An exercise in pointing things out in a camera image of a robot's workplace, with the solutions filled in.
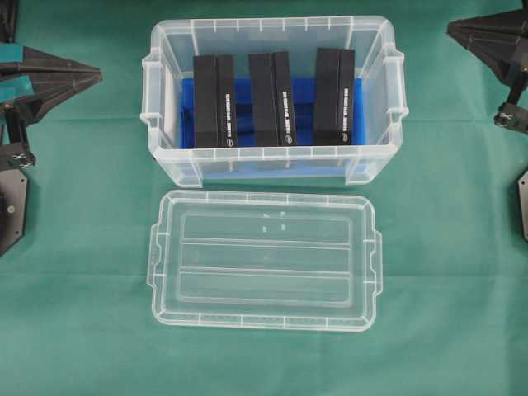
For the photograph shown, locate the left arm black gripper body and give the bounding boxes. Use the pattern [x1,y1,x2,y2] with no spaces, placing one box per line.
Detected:
[1,104,36,169]

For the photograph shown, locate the black frame post left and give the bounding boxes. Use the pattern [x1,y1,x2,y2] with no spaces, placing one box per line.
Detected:
[0,0,19,43]

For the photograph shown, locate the blue foam insert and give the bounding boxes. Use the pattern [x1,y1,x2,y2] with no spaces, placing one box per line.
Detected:
[179,75,370,182]

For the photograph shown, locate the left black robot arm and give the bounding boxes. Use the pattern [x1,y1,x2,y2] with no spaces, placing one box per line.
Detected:
[1,43,102,253]

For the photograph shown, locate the clear plastic storage box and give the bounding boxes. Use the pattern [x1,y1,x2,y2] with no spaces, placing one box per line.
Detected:
[140,16,408,188]

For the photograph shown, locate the right black rectangular case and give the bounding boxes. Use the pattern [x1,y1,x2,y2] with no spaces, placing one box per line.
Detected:
[313,48,356,146]

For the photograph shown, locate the left black rectangular case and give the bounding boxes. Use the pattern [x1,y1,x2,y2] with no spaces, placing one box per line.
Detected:
[193,54,238,149]

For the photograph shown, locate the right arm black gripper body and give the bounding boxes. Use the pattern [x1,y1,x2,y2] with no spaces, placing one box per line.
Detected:
[494,64,527,134]

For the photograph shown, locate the green table cloth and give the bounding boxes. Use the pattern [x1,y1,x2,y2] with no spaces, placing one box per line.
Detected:
[1,1,527,395]

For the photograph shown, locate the black rectangular case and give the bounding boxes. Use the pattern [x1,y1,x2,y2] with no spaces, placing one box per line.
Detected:
[313,48,356,146]
[248,51,297,147]
[193,54,238,149]

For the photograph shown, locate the white tape marks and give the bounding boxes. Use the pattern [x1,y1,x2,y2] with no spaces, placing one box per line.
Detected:
[262,211,287,233]

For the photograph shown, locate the middle black rectangular case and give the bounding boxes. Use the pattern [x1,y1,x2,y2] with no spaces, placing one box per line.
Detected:
[248,51,297,147]

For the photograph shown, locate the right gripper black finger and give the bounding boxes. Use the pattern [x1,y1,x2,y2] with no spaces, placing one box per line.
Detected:
[451,35,527,87]
[447,10,527,48]

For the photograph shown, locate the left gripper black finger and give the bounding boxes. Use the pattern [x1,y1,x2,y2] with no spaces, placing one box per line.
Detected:
[1,44,102,80]
[1,78,101,124]

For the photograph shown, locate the clear plastic box lid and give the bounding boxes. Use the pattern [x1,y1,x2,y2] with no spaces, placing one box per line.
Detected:
[146,190,383,332]

